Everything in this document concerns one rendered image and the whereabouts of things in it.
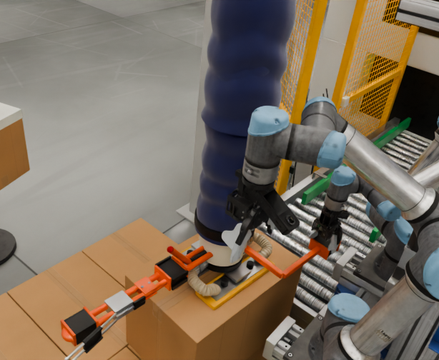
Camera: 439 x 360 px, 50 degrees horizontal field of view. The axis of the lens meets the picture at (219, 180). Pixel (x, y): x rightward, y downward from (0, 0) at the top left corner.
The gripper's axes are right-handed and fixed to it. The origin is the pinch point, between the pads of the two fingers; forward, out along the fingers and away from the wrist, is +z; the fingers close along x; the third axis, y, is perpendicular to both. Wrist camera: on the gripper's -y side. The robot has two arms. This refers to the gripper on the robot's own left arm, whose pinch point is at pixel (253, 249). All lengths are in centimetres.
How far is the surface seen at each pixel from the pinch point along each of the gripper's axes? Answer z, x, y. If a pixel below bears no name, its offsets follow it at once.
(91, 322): 42, 21, 37
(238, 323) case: 65, -26, 16
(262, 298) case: 61, -39, 15
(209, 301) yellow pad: 55, -20, 25
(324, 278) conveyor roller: 97, -103, 16
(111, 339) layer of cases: 97, -4, 62
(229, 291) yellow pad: 55, -28, 23
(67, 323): 42, 26, 42
